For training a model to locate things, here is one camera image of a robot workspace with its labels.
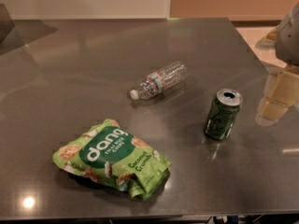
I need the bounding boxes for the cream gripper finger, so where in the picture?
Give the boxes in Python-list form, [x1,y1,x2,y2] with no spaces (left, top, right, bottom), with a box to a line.
[263,65,299,107]
[255,97,288,127]

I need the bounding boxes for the green soda can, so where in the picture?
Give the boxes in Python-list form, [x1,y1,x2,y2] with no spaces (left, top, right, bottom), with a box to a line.
[204,89,243,141]

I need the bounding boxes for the clear plastic water bottle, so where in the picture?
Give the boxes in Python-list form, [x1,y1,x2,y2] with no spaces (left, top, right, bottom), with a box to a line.
[129,62,187,100]

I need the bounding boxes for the green rice chips bag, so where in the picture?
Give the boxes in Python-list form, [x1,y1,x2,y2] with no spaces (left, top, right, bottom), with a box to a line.
[52,119,171,200]

